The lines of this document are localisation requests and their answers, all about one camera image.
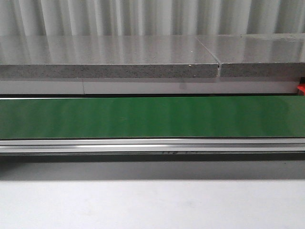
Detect grey stone counter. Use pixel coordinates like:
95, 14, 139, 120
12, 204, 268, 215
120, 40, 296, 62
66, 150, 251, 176
0, 34, 305, 95

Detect green conveyor belt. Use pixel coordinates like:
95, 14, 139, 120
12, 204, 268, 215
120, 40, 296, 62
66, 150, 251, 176
0, 95, 305, 139

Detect red plastic object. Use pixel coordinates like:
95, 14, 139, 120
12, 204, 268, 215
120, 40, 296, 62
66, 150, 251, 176
297, 77, 305, 95

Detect white pleated curtain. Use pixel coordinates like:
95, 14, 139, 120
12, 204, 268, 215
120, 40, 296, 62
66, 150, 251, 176
0, 0, 305, 36

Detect aluminium conveyor frame rail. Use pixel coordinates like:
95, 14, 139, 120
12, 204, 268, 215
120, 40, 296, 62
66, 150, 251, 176
0, 137, 305, 162

